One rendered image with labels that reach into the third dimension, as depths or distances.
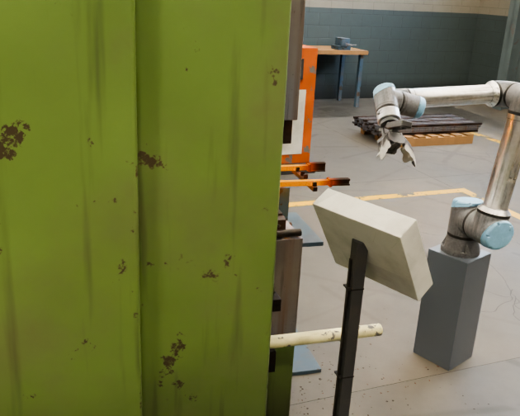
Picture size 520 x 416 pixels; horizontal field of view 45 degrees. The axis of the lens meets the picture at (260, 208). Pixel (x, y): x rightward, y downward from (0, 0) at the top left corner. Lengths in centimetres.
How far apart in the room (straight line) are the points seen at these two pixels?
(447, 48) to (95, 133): 1082
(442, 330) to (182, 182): 188
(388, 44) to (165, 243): 982
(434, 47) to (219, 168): 1034
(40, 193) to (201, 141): 46
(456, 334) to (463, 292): 23
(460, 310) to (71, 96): 223
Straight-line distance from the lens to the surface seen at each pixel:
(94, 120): 166
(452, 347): 334
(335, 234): 200
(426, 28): 1188
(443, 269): 322
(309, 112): 633
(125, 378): 198
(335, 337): 230
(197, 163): 183
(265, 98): 183
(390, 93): 255
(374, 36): 1131
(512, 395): 336
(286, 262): 236
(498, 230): 300
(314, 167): 308
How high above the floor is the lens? 180
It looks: 20 degrees down
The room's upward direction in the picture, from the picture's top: 3 degrees clockwise
